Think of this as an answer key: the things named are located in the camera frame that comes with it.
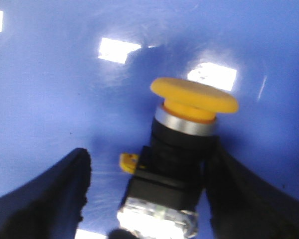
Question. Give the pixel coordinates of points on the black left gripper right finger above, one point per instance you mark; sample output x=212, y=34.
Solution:
x=243, y=205

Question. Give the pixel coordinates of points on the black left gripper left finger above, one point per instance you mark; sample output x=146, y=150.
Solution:
x=49, y=206

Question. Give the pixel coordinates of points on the yellow mushroom push button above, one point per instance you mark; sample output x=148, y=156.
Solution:
x=166, y=177

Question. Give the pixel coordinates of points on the blue plastic tray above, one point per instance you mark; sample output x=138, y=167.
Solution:
x=77, y=73

